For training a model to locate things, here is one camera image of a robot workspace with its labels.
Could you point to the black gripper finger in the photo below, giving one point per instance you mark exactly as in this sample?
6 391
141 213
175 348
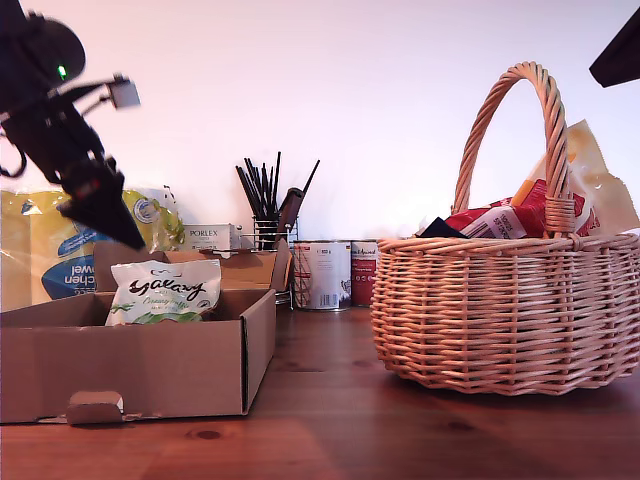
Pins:
112 210
622 55
75 212

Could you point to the white Galaxy chocolate egg bag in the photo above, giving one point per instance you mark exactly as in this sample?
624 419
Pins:
165 290

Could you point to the brown cardboard box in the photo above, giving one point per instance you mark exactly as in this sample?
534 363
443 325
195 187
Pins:
150 370

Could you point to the red white Maltesers bunnies bag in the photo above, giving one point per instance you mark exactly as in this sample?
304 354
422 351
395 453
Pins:
520 215

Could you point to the blue mini eggs bag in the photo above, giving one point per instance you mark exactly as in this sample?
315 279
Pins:
440 230

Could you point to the white Porlex box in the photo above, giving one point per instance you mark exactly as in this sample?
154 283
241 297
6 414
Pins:
205 237

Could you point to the yellow kitchen towel pack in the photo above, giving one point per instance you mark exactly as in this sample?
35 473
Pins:
30 240

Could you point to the black chopstick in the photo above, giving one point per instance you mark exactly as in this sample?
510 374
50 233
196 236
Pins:
276 185
247 194
309 180
256 190

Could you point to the red and white tin can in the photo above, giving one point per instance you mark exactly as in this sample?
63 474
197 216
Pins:
362 280

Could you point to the white tissue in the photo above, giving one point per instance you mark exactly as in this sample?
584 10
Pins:
423 227

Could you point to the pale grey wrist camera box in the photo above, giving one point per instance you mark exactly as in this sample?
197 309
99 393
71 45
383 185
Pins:
125 94

